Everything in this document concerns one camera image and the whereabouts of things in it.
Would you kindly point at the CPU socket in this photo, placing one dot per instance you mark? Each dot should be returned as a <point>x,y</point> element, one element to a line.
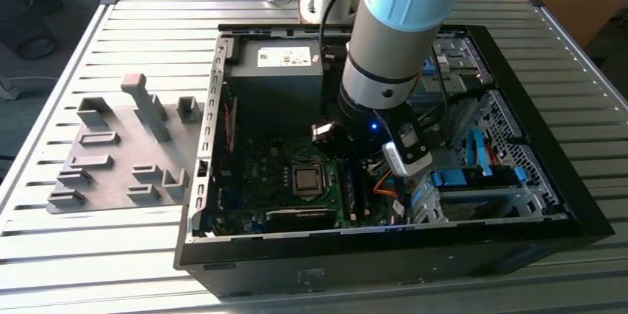
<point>308,196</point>

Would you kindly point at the hard disk in blue carrier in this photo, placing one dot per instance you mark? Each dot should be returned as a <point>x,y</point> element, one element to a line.
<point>453,176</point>

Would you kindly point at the white desk foot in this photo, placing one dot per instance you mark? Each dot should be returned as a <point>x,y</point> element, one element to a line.
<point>7,89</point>

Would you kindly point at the blue plastic drive latch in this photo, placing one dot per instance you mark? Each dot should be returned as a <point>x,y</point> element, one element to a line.
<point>429,65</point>

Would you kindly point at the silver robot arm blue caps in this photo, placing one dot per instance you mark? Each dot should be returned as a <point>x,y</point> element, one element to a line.
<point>392,53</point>

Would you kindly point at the black wheeled chair base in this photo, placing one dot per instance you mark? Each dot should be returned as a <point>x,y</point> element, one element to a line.
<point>33,47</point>

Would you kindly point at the black graphics card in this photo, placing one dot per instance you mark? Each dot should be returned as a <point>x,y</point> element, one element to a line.
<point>301,218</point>

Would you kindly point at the green motherboard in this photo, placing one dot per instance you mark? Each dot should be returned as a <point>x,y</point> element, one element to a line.
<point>275,152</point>

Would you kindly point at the grey metal disk bay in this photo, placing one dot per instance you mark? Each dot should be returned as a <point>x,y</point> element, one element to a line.
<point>485,192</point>

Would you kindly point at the silver CPU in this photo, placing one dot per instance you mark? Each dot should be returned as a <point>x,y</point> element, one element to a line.
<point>307,179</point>

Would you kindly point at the black PC case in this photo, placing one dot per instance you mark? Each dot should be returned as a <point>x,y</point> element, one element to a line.
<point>343,266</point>

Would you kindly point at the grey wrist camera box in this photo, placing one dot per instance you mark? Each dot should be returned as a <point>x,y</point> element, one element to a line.
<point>407,159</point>

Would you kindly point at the grey parts rack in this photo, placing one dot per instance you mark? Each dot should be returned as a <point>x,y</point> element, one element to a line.
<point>123,152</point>

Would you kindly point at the grey power supply unit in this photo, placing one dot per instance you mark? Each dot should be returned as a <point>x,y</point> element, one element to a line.
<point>275,100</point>

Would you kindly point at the grey metal drive cage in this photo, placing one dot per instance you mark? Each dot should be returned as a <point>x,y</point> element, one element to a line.
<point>461,71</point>

